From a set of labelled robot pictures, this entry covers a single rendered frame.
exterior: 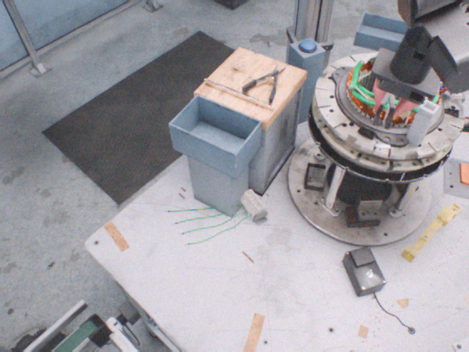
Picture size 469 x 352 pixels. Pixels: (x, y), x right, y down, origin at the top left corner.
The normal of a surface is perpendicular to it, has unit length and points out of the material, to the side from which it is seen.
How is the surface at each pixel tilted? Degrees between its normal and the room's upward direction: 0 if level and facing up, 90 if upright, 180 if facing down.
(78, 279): 0
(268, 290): 0
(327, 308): 0
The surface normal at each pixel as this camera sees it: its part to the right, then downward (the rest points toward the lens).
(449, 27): -0.36, -0.42
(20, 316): -0.01, -0.61
